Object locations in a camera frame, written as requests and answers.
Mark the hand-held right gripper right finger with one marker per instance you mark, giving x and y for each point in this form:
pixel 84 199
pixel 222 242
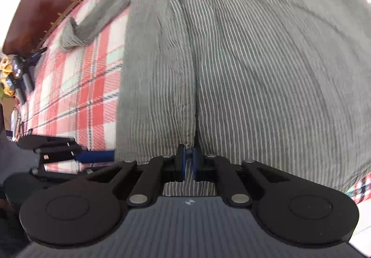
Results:
pixel 198 163

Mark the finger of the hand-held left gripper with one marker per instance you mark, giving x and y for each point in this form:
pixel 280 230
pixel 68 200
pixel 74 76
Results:
pixel 46 142
pixel 95 156

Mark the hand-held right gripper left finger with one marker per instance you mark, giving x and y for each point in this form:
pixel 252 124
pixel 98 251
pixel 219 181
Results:
pixel 180 163

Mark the green striped shirt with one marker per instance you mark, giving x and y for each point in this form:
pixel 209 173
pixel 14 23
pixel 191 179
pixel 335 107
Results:
pixel 246 72

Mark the red plaid blanket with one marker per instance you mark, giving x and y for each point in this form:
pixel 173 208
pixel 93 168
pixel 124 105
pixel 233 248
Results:
pixel 72 95

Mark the black tool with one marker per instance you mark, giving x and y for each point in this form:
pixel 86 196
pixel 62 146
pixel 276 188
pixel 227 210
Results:
pixel 29 72

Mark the yellow crumpled cloth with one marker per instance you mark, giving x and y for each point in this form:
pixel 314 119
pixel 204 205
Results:
pixel 6 72

